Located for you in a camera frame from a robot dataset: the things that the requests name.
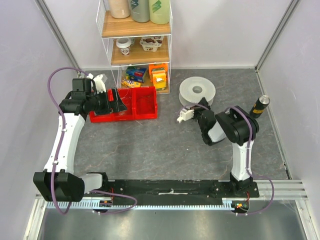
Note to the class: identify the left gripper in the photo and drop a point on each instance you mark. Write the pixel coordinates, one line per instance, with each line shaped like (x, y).
(115, 106)

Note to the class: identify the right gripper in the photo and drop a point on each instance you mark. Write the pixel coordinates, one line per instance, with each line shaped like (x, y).
(200, 115)

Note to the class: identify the white perforated spool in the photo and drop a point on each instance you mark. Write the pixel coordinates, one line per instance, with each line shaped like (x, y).
(193, 89)

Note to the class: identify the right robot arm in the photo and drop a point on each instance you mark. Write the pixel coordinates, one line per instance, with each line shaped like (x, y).
(240, 128)

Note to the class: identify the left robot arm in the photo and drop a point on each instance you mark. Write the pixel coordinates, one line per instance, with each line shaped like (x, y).
(57, 182)

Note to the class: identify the yellow candy pack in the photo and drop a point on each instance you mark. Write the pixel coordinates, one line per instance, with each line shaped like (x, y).
(127, 82)

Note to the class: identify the blue green sponge pack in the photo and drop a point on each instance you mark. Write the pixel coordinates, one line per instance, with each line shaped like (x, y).
(136, 73)

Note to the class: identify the orange yellow sponge box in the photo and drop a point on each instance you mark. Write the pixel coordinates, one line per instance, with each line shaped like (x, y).
(158, 73)

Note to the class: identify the black yellow can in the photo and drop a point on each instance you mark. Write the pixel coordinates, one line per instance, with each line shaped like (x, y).
(259, 107)

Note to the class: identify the white paper cup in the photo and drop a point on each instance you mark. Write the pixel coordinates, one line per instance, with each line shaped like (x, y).
(124, 45)

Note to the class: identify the white pudding cup pack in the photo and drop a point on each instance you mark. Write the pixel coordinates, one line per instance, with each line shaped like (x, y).
(151, 43)

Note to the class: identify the grey green bottle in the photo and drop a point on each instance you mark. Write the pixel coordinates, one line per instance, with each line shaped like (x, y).
(139, 10)

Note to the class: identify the beige bottle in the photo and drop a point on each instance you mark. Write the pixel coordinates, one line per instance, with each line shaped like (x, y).
(119, 9)

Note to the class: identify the light green bottle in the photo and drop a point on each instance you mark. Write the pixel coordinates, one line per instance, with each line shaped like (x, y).
(159, 11)

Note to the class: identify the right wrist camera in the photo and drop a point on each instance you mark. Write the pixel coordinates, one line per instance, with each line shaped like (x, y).
(186, 113)

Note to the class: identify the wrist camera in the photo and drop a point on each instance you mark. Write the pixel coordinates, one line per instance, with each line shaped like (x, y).
(186, 113)
(98, 83)

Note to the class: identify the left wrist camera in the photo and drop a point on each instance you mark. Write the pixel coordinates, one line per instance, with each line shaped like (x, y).
(98, 83)

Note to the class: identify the white wire wooden shelf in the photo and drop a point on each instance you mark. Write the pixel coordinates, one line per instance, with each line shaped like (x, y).
(111, 29)

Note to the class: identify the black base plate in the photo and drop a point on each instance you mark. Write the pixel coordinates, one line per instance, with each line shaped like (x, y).
(168, 192)

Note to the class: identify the grey cable duct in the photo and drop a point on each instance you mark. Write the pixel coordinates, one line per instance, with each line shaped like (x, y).
(102, 205)

